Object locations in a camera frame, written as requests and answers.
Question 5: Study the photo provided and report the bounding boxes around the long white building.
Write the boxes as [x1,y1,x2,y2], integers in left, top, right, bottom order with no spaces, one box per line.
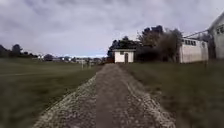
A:
[178,37,210,64]

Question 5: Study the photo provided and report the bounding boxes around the distant low buildings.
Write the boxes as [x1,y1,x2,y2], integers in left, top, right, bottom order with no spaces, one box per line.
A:
[36,54,104,65]

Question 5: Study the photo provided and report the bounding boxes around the clump of dark trees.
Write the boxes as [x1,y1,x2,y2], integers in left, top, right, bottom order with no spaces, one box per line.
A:
[106,25,184,64]

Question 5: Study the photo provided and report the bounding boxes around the green grass verge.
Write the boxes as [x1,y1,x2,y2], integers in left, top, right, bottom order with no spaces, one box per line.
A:
[118,59,224,128]

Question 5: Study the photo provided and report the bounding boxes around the grey gravel path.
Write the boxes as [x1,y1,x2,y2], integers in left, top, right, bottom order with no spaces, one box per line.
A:
[32,63,177,128]

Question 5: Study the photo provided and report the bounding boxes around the small white shed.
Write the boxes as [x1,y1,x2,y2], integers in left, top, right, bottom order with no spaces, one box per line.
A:
[112,48,137,64]

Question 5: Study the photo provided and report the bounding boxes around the distant row of trees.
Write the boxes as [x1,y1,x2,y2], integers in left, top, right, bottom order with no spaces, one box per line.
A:
[0,43,55,62]

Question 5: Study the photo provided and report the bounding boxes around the green grass field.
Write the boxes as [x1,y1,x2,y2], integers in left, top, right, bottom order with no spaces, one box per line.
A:
[0,57,103,128]

